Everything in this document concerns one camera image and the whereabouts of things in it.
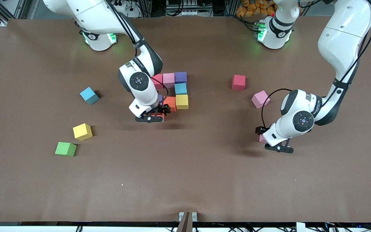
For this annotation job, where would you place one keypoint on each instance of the orange foam cube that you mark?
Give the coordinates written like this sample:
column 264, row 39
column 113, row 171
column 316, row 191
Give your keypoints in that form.
column 171, row 102
column 158, row 114

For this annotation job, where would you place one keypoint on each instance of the pink foam cube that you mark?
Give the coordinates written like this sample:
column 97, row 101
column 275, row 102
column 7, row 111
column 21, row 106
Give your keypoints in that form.
column 260, row 99
column 262, row 139
column 168, row 80

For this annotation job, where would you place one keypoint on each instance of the purple foam cube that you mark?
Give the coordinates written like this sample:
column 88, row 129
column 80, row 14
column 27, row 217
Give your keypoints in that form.
column 181, row 77
column 160, row 98

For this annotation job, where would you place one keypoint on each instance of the yellow foam cube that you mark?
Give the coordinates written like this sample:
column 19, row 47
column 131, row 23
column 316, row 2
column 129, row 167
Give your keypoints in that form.
column 82, row 132
column 182, row 101

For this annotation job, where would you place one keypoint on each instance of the cyan foam cube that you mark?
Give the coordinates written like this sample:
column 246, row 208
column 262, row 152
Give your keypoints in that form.
column 181, row 88
column 89, row 95

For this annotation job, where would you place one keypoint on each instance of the red foam cube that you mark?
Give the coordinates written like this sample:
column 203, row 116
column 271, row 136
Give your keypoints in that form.
column 238, row 82
column 159, row 82

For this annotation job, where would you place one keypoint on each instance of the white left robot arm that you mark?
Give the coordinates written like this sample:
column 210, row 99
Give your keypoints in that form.
column 343, row 38

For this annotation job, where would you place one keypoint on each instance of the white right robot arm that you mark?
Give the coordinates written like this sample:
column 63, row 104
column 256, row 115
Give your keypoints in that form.
column 85, row 16

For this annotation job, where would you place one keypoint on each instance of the green foam cube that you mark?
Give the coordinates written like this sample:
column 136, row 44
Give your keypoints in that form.
column 64, row 149

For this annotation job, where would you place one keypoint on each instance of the white electronics box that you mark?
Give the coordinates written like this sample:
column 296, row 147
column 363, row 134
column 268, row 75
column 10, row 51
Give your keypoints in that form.
column 185, row 13

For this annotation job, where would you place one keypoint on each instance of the white power strip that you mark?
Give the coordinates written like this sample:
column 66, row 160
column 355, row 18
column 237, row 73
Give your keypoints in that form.
column 122, row 6

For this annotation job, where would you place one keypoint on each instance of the orange bagged items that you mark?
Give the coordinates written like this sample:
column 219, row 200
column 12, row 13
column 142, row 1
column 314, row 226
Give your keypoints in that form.
column 253, row 8

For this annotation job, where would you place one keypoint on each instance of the small metal bracket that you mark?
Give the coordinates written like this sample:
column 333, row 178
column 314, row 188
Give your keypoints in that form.
column 194, row 216

